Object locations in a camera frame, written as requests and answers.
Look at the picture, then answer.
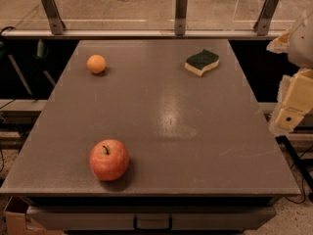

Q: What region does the red apple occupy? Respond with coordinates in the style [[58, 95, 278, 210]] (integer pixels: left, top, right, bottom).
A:
[[89, 139, 129, 181]]

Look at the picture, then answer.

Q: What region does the black cable on right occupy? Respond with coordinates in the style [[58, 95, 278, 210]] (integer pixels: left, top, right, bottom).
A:
[[284, 142, 313, 205]]

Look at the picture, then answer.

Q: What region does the left metal bracket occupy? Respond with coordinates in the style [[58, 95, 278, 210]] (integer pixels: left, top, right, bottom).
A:
[[40, 0, 66, 35]]

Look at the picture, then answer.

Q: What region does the metal rail frame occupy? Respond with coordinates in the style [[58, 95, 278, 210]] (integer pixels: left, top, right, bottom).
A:
[[2, 29, 283, 39]]

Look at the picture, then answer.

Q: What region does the green and yellow sponge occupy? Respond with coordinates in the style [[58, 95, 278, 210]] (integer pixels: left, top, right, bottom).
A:
[[185, 49, 219, 76]]

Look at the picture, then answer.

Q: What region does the middle metal bracket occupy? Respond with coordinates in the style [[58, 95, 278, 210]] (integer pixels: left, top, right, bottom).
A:
[[174, 0, 188, 35]]

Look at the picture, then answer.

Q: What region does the cardboard box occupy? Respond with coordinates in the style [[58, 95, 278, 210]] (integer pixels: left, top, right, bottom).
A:
[[4, 197, 64, 235]]

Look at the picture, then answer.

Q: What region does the clear acrylic barrier panel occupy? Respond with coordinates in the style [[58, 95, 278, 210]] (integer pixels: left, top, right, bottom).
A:
[[9, 0, 313, 31]]

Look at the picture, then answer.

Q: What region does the right metal bracket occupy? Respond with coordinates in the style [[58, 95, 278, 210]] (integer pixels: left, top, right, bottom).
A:
[[253, 0, 280, 36]]

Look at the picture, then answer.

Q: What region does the metal bracket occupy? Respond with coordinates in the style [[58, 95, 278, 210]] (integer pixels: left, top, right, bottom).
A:
[[253, 0, 280, 36], [174, 0, 188, 35], [40, 0, 66, 35]]

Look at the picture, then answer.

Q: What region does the small orange fruit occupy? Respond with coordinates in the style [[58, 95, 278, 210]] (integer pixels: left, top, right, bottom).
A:
[[86, 55, 107, 74]]

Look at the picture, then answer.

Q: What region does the grey drawer with handle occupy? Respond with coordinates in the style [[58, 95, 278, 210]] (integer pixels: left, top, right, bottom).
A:
[[27, 206, 276, 232]]

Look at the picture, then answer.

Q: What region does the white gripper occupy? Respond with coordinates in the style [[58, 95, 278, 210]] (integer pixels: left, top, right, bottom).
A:
[[266, 10, 313, 136]]

